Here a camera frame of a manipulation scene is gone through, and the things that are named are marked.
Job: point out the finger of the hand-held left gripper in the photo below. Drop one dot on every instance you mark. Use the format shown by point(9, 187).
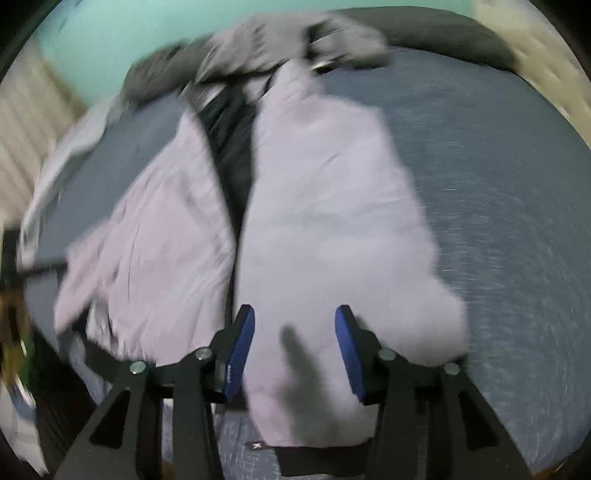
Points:
point(44, 270)

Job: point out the lavender jacket with black trim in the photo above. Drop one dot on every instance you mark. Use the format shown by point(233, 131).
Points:
point(323, 207)

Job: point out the light blue bed sheet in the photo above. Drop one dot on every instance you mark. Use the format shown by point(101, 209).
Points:
point(60, 175)

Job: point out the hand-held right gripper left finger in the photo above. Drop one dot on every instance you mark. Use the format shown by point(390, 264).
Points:
point(240, 353)

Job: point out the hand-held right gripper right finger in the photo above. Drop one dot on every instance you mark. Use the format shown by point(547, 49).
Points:
point(349, 355)

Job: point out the cream tufted headboard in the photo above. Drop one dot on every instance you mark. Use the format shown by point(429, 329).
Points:
point(545, 50)

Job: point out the grey hooded jacket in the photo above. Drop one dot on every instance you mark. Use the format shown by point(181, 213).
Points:
point(258, 41)

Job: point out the blue bed cover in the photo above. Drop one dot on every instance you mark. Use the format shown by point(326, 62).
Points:
point(508, 207)

